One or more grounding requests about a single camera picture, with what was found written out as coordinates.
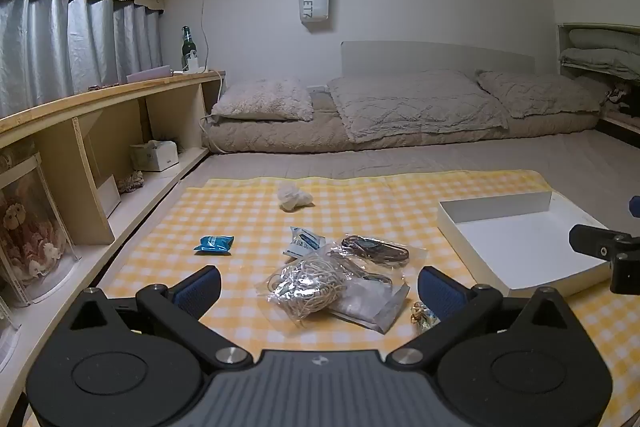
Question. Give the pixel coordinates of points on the white wall socket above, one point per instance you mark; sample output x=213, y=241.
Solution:
x=316, y=89

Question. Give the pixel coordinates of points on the grey curtain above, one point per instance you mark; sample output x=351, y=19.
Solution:
x=60, y=47

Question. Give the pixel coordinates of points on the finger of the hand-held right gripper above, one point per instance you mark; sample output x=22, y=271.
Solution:
x=592, y=241
x=635, y=206

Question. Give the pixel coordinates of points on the beige quilted pillow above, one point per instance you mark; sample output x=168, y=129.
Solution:
x=540, y=94

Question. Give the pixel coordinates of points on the wooden shelf unit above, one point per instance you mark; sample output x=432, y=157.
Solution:
x=90, y=127

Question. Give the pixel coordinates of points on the small blue packet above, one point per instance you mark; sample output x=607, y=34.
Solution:
x=214, y=243

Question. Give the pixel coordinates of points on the green glass bottle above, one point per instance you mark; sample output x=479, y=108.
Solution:
x=188, y=49

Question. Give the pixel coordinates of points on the white cardboard box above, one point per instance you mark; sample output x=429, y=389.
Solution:
x=520, y=247

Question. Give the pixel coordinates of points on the dark clothes pile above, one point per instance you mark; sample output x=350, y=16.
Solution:
x=622, y=99

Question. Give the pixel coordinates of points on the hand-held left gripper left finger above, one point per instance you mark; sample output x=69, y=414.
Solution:
x=197, y=293

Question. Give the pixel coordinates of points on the lavender flat box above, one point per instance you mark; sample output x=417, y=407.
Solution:
x=149, y=74

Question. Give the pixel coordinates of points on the grey bed mattress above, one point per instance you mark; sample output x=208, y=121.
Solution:
x=450, y=157

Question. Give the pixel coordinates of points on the patterned crumpled cloth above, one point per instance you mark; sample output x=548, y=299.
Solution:
x=131, y=183

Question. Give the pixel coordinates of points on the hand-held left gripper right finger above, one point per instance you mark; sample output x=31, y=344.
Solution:
x=434, y=294

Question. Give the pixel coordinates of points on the clear bag with dark item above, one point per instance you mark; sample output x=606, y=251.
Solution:
x=372, y=249

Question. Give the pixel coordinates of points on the white and blue packet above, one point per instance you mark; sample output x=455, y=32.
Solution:
x=302, y=242

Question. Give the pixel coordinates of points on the fluffy beige pillow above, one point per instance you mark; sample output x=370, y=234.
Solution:
x=262, y=99

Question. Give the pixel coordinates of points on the beige quilted blanket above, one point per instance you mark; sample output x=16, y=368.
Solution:
x=415, y=107

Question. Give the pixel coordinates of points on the white flat board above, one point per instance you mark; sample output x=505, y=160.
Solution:
x=109, y=197

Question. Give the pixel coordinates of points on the folded grey bedding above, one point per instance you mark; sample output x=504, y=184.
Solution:
x=600, y=63
x=605, y=39

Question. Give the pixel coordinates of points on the plush toy in clear case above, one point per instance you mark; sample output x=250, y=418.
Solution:
x=27, y=232

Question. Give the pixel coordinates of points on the clear bag with white item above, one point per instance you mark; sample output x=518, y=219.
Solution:
x=367, y=302

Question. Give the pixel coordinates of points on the yellow checkered mat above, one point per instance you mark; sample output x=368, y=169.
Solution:
x=200, y=217

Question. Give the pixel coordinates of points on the white tissue box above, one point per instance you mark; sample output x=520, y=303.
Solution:
x=157, y=155

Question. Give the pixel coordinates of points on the crumpled white tissue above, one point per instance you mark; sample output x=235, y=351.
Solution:
x=294, y=198

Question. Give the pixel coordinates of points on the white wall shelf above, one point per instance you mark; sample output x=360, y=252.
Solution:
x=561, y=37

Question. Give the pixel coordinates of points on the white charger plug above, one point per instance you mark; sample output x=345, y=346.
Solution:
x=192, y=66

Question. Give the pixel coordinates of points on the folded beige comforter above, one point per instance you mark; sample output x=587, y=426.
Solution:
x=280, y=134

